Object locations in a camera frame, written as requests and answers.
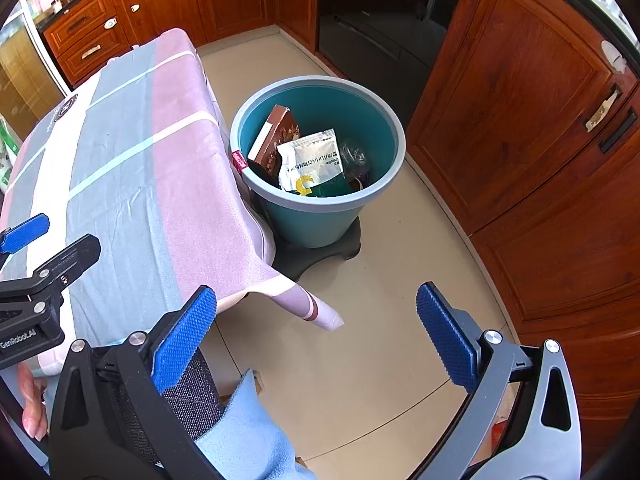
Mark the brown and white box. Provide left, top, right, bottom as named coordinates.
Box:
left=247, top=105, right=301, bottom=177

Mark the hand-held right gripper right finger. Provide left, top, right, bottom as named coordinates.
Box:
left=416, top=282, right=582, bottom=480

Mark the green and white bag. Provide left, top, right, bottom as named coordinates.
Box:
left=0, top=115, right=21, bottom=196

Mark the white and green pouch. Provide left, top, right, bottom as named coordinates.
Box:
left=276, top=129, right=361, bottom=198

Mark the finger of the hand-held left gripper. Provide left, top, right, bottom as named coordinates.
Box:
left=0, top=233, right=102, bottom=311
left=0, top=213, right=51, bottom=256

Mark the wooden cabinet with black handle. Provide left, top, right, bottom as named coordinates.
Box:
left=406, top=0, right=640, bottom=441

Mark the pink grey checked tablecloth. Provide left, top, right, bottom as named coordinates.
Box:
left=0, top=27, right=346, bottom=378

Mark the teal trash bin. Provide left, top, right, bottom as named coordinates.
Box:
left=229, top=76, right=407, bottom=250

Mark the light blue garment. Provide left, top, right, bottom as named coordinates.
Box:
left=195, top=369, right=316, bottom=480

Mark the person's left hand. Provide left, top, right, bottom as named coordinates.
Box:
left=19, top=362, right=49, bottom=442

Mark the clear plastic water bottle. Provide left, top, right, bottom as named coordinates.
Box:
left=340, top=140, right=372, bottom=173

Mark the wooden cabinet with drawers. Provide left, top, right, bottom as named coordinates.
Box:
left=42, top=0, right=321, bottom=88

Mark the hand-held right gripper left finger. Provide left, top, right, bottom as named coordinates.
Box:
left=47, top=285, right=218, bottom=480

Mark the black built-in oven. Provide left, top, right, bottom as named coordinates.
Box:
left=317, top=0, right=463, bottom=131

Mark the sliding glass door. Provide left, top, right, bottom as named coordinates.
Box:
left=0, top=0, right=66, bottom=126

